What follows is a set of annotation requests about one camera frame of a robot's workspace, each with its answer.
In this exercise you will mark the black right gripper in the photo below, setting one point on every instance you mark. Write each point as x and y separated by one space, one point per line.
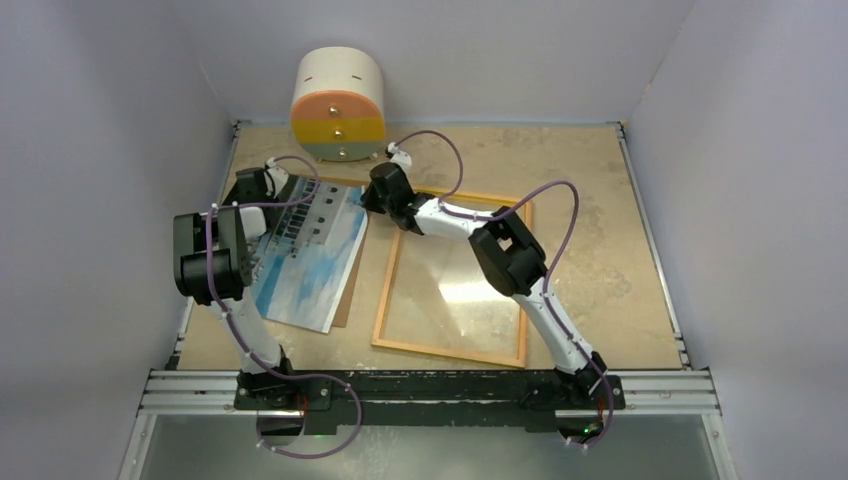
372 205

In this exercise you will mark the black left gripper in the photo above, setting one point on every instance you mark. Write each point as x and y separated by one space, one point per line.
236 197

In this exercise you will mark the glossy building photo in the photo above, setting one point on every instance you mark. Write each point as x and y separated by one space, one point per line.
305 260

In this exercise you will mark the brown backing board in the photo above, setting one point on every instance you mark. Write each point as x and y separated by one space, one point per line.
354 278

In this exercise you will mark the yellow picture frame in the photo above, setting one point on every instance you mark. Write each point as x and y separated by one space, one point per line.
450 351

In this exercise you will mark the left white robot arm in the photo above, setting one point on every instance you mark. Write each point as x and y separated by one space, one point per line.
212 266

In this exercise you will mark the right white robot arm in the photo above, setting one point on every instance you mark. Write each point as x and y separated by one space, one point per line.
511 259

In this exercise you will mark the round pastel drawer cabinet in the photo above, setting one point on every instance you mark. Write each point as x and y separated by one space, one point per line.
337 112

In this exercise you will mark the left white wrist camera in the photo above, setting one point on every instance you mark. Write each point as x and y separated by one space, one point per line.
276 177

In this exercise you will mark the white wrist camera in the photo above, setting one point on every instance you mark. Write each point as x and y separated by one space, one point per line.
398 156
276 177

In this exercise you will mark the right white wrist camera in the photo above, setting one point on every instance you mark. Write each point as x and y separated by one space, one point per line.
398 156

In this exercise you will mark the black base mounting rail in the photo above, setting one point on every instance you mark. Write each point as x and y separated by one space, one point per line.
538 401

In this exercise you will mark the aluminium extrusion frame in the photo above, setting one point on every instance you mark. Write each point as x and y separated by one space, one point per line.
608 274

